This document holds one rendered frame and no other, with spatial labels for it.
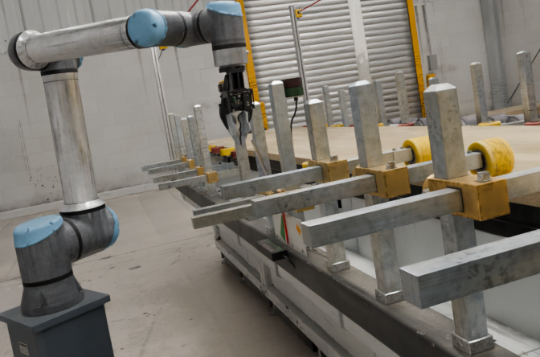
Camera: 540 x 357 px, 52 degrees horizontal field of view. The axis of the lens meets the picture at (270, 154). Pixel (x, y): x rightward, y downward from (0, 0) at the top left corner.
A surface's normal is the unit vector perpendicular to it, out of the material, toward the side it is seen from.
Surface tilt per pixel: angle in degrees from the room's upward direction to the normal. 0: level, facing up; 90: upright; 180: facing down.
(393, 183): 90
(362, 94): 90
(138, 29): 90
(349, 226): 90
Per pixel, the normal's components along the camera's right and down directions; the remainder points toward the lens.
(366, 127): 0.30, 0.04
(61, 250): 0.86, -0.05
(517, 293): -0.94, 0.18
